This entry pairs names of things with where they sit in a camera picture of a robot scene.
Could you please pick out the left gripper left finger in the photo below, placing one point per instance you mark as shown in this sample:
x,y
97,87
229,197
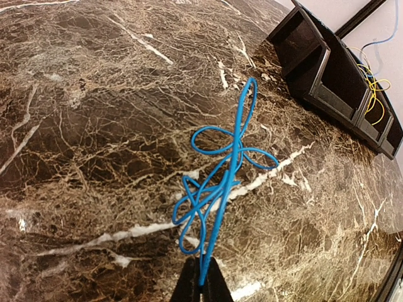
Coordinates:
x,y
187,287

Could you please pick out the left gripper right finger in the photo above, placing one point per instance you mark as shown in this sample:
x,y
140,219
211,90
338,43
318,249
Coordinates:
x,y
215,288

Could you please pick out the black bin far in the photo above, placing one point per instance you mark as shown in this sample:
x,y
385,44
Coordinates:
x,y
391,138

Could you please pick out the black bin near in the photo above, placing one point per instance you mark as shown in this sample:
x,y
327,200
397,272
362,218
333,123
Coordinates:
x,y
304,45

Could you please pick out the black front rail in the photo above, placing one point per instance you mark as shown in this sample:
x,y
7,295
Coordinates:
x,y
392,282

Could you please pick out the right black corner post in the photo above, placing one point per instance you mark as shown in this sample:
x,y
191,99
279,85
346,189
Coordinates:
x,y
366,11

